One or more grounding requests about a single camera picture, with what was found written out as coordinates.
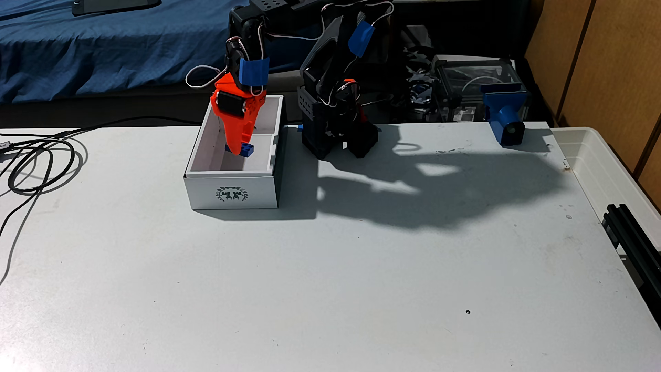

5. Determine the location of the blue printed camera mount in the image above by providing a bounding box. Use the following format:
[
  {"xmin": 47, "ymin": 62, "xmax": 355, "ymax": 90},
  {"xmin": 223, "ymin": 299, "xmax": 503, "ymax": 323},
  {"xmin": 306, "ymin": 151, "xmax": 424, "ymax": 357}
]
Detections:
[{"xmin": 482, "ymin": 85, "xmax": 528, "ymax": 147}]

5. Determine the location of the black flat device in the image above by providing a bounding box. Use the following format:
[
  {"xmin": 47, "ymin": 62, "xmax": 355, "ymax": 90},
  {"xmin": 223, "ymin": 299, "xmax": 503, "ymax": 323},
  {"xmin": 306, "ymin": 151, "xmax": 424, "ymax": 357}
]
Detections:
[{"xmin": 72, "ymin": 0, "xmax": 162, "ymax": 16}]

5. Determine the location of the black aluminium rail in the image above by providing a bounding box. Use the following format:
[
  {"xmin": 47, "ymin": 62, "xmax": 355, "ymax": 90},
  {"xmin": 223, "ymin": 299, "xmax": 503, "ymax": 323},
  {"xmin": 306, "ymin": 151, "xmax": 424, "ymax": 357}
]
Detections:
[{"xmin": 601, "ymin": 204, "xmax": 661, "ymax": 326}]

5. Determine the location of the black cable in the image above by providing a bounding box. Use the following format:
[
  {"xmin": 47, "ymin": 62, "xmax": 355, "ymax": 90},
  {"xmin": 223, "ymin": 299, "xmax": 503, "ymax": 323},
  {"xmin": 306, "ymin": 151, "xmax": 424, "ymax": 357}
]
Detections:
[{"xmin": 0, "ymin": 116, "xmax": 202, "ymax": 285}]

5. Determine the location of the blue bed sheet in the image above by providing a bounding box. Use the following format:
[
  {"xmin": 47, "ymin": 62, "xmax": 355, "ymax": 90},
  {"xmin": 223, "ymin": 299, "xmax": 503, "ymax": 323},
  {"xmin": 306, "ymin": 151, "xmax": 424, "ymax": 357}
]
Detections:
[{"xmin": 0, "ymin": 0, "xmax": 317, "ymax": 104}]

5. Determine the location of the white plastic bin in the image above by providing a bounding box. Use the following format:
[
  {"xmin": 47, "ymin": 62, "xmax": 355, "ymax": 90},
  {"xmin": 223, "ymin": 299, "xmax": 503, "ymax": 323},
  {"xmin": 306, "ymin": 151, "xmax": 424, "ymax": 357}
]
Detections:
[{"xmin": 550, "ymin": 126, "xmax": 661, "ymax": 249}]

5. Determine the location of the wooden cabinet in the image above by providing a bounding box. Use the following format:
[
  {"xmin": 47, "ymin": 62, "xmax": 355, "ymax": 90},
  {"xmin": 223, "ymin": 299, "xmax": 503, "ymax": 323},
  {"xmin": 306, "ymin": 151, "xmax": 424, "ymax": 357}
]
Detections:
[{"xmin": 524, "ymin": 0, "xmax": 661, "ymax": 207}]

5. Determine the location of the white cardboard box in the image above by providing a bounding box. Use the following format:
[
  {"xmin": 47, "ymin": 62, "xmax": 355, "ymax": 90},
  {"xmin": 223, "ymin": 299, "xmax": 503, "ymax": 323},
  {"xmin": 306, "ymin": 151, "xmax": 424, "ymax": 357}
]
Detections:
[{"xmin": 184, "ymin": 94, "xmax": 286, "ymax": 211}]

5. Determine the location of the clear plastic enclosure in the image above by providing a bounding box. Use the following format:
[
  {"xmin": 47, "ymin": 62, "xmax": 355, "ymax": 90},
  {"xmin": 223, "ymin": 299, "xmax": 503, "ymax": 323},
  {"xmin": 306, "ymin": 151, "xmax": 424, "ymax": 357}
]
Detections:
[{"xmin": 431, "ymin": 55, "xmax": 522, "ymax": 123}]

